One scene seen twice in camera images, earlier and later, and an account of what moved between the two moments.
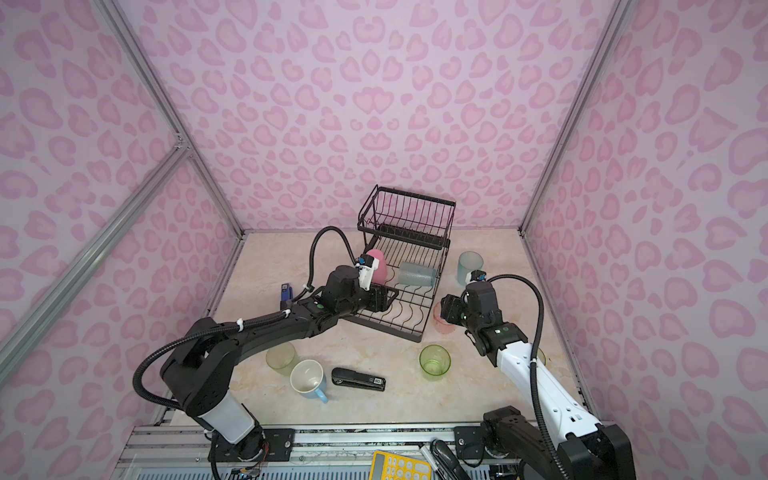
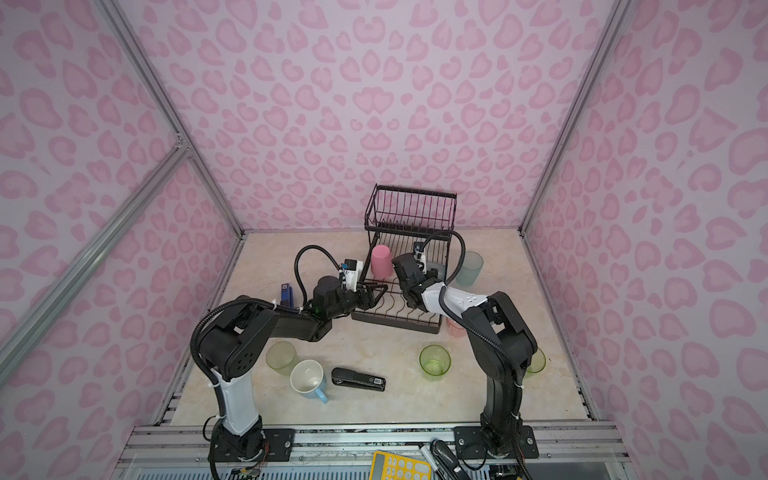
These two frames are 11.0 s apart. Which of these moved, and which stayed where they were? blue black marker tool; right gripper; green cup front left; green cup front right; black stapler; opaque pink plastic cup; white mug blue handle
Moved: right gripper; opaque pink plastic cup
Stayed: white mug blue handle; blue black marker tool; green cup front left; black stapler; green cup front right
